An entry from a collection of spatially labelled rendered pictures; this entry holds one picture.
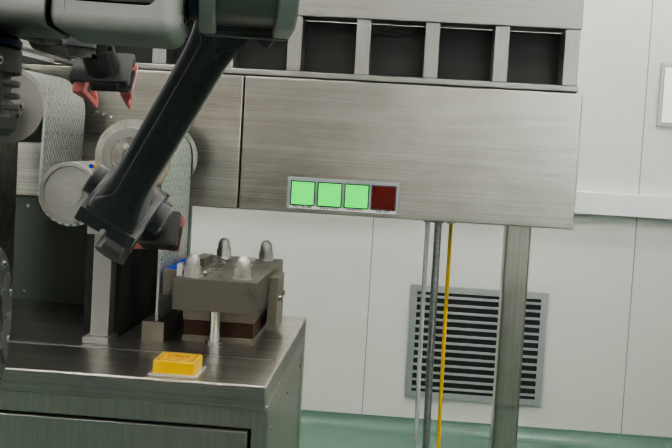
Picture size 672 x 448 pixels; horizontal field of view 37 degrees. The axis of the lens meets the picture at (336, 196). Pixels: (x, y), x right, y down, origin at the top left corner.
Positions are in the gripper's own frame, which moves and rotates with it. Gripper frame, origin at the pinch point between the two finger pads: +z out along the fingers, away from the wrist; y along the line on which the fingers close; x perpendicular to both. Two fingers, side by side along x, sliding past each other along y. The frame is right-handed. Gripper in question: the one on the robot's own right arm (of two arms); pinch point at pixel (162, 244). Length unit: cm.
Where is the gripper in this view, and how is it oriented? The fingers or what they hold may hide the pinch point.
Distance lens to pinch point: 189.9
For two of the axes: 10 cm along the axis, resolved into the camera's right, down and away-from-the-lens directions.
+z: 0.6, 4.1, 9.1
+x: 1.0, -9.1, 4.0
